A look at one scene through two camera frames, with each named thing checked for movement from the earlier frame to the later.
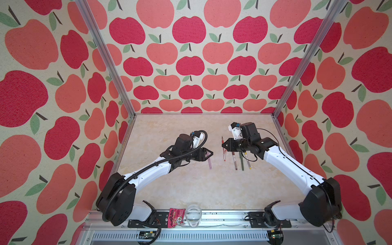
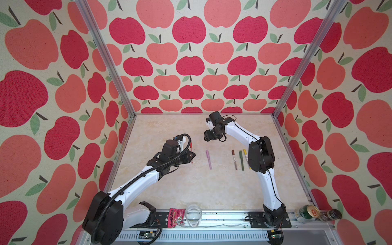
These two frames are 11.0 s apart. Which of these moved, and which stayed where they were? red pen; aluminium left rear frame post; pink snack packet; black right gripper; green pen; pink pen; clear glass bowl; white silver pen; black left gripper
Moved: black left gripper; red pen; black right gripper
Stayed: aluminium left rear frame post; clear glass bowl; pink snack packet; pink pen; white silver pen; green pen
